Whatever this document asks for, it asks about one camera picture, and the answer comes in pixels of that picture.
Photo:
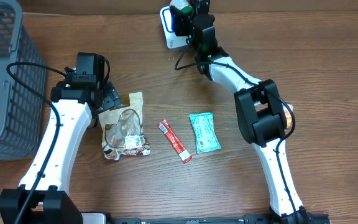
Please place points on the green lid jar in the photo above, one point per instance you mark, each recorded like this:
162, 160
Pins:
180, 7

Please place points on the white barcode scanner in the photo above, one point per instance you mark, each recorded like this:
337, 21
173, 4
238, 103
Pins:
172, 40

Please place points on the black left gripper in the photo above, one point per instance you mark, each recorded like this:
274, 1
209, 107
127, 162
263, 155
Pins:
112, 98

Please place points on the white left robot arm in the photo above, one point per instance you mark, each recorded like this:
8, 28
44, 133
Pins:
42, 195

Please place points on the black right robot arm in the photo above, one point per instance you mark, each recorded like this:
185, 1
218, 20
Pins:
261, 112

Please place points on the teal tissue pack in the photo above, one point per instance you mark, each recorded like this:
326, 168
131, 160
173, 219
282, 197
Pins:
205, 136

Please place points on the beige brown snack pouch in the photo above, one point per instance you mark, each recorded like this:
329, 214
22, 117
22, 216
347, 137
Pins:
123, 129

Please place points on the orange Kleenex tissue pack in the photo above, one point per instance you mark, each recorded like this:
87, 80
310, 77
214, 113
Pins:
288, 114

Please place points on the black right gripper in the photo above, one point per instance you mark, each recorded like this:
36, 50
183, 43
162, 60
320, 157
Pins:
181, 19

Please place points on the grey plastic mesh basket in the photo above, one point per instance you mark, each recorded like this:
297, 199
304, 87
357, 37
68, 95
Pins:
20, 111

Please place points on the red white snack packet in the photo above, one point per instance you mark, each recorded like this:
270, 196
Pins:
177, 145

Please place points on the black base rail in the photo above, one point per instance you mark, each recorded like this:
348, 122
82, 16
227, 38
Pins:
197, 220

